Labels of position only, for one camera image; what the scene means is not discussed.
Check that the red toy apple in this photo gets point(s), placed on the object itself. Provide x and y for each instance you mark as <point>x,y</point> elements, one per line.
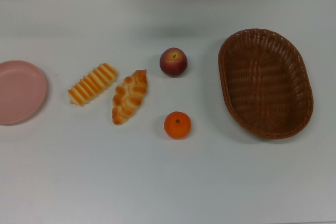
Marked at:
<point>173,64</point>

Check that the striped toy bread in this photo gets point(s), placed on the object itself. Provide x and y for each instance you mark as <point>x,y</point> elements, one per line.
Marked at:
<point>92,85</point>

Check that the braided toy bread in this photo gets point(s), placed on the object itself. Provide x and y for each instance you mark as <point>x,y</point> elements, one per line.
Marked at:
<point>128,98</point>

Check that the toy orange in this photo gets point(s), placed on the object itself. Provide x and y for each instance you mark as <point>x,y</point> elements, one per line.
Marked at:
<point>177,125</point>

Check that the pink plate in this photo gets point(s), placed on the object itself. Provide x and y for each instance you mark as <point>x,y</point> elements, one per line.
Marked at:
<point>18,93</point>

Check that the brown woven basket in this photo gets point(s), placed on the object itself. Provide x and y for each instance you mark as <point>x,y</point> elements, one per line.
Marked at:
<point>265,90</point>

